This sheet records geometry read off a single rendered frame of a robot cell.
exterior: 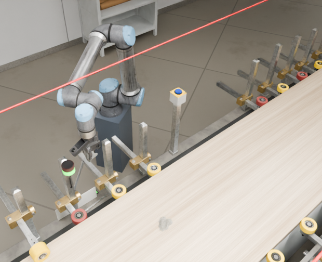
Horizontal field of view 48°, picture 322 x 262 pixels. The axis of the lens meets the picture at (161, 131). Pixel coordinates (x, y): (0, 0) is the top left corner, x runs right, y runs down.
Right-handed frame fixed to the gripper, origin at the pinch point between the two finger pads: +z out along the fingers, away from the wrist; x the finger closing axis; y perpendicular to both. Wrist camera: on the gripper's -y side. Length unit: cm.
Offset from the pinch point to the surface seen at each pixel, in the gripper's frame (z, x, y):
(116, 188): 6.6, -21.5, 3.8
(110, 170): 5.1, -9.9, 7.8
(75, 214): 6.6, -21.7, -22.0
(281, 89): 7, -24, 150
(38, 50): 87, 260, 82
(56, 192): 11.1, 0.2, -21.5
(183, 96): -23, -12, 60
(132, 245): 7, -54, -10
